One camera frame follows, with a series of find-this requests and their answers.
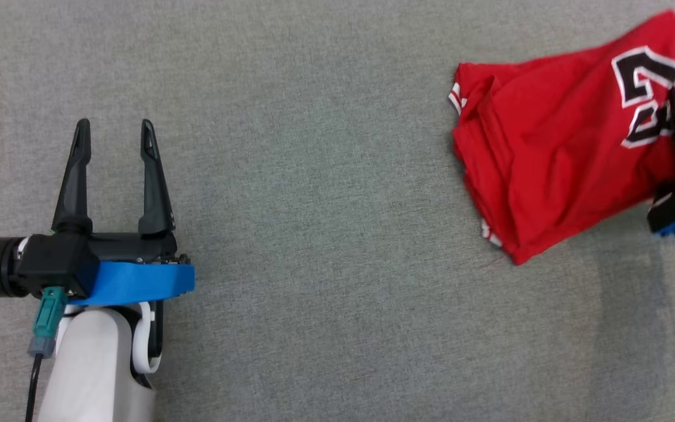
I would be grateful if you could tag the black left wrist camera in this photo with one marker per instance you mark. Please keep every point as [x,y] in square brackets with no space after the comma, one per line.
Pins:
[44,264]

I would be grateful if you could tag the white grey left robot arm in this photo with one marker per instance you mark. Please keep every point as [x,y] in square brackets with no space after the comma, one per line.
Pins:
[91,369]

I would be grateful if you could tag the red jersey with white sleeves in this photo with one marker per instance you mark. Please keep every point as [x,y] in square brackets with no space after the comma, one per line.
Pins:
[560,146]

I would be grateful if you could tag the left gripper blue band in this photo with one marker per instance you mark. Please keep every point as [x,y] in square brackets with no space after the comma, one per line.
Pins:
[138,278]

